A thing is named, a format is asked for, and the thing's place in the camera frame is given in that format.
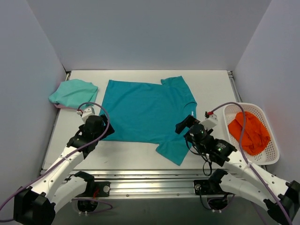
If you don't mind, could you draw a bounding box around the pink folded t-shirt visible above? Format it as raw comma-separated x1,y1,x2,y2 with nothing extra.
54,104,77,110

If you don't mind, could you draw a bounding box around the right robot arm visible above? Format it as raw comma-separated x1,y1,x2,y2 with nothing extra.
175,115,300,225

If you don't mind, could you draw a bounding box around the white perforated plastic basket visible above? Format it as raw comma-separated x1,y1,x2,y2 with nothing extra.
223,103,280,165

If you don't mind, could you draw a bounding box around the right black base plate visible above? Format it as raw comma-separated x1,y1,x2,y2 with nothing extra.
193,179,225,195

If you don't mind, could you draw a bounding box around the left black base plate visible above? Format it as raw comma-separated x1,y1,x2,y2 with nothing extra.
85,181,111,198

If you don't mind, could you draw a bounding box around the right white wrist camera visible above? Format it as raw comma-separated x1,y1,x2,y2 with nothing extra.
200,112,218,130

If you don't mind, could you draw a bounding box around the teal t-shirt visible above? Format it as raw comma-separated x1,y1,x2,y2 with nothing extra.
102,76,197,165

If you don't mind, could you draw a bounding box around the mint green folded t-shirt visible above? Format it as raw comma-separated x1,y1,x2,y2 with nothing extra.
48,79,98,108

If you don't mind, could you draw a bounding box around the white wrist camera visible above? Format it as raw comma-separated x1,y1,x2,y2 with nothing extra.
76,106,95,123
200,112,218,130

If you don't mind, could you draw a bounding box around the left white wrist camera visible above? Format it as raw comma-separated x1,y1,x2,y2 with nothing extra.
76,106,95,123

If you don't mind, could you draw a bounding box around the orange t-shirt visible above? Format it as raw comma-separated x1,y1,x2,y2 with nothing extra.
228,112,270,156

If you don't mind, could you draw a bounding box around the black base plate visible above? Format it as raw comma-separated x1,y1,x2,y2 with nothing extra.
193,179,225,195
85,181,111,198

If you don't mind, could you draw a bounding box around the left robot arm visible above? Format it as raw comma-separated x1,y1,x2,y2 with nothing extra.
13,114,114,225

